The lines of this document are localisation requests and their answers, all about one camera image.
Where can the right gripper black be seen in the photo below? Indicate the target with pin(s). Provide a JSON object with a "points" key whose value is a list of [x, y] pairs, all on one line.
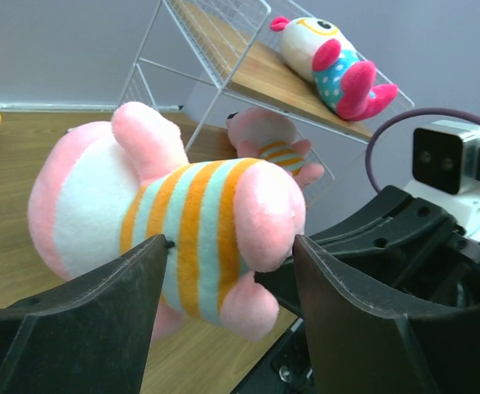
{"points": [[406, 243]]}

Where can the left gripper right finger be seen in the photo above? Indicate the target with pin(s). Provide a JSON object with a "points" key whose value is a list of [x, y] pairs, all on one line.
{"points": [[366, 337]]}

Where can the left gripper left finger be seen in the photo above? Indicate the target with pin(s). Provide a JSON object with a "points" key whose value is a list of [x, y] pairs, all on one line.
{"points": [[88, 335]]}

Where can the pink plush face down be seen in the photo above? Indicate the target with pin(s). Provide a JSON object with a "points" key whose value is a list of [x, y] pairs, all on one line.
{"points": [[106, 186]]}

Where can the pink frog plush striped shirt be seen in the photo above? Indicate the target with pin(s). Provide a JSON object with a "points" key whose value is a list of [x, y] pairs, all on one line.
{"points": [[262, 133]]}

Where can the white panda plush with glasses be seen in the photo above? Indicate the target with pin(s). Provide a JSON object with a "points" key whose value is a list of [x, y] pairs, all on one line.
{"points": [[317, 51]]}

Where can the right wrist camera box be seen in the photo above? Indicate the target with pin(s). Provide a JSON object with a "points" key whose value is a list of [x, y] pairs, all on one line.
{"points": [[446, 170]]}

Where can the white wire wooden shelf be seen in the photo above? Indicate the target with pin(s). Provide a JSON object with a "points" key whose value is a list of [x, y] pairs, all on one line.
{"points": [[234, 44]]}

